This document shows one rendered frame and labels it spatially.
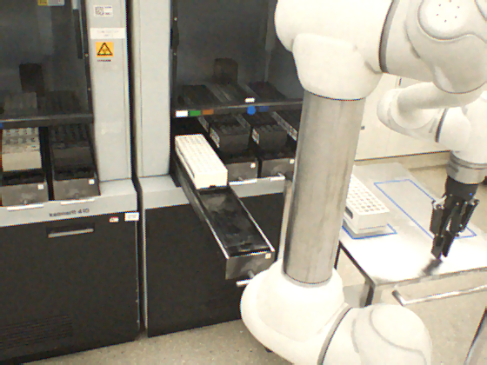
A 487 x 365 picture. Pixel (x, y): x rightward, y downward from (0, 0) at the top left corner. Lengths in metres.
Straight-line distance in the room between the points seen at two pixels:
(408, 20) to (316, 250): 0.44
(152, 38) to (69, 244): 0.73
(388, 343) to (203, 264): 1.16
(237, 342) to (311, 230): 1.38
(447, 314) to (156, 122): 1.63
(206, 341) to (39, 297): 0.71
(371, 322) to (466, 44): 0.52
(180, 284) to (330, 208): 1.21
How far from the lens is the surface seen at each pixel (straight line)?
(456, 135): 1.29
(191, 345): 2.25
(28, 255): 1.87
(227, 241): 1.42
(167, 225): 1.87
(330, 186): 0.89
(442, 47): 0.71
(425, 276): 1.41
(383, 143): 3.74
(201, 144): 1.81
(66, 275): 1.93
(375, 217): 1.50
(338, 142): 0.86
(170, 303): 2.10
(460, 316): 2.68
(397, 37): 0.75
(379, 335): 0.99
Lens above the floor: 1.62
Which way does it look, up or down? 29 degrees down
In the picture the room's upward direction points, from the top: 5 degrees clockwise
